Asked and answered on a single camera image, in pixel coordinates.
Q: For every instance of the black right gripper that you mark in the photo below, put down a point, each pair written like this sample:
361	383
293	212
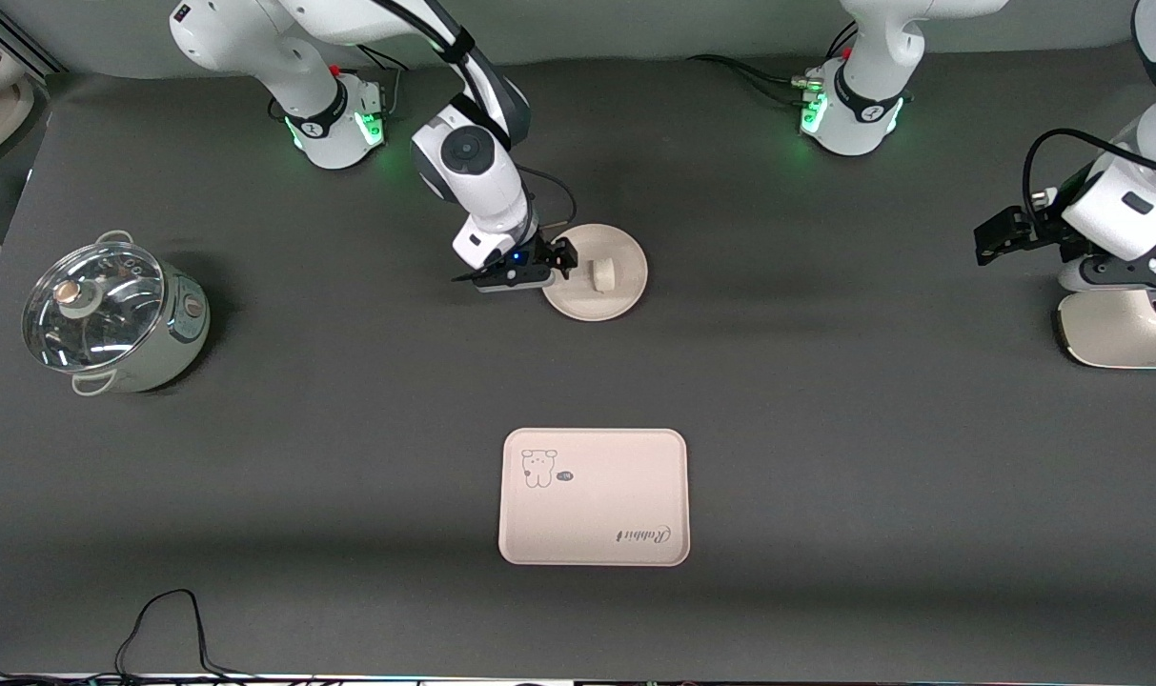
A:
546	255

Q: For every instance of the dark grey table mat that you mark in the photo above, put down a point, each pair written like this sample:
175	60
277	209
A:
349	476

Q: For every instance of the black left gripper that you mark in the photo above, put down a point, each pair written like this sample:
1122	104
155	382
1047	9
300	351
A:
1042	226

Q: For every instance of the round beige plate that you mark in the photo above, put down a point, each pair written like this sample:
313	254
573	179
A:
627	257

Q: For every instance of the beige rectangular rabbit tray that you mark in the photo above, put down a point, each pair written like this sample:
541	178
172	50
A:
594	505

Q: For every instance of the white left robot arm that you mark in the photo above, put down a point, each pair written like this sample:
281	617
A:
863	114

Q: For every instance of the aluminium frame profile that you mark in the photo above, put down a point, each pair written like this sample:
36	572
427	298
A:
25	43

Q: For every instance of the glass pot lid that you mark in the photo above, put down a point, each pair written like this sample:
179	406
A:
91	324

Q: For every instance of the small white bun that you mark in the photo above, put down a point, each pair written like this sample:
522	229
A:
602	275

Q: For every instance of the cream white toaster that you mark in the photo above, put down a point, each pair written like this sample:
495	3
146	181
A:
1121	333

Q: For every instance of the pale green electric pot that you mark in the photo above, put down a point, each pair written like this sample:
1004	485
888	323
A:
172	333

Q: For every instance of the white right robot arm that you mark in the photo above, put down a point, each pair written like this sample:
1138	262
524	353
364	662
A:
473	162

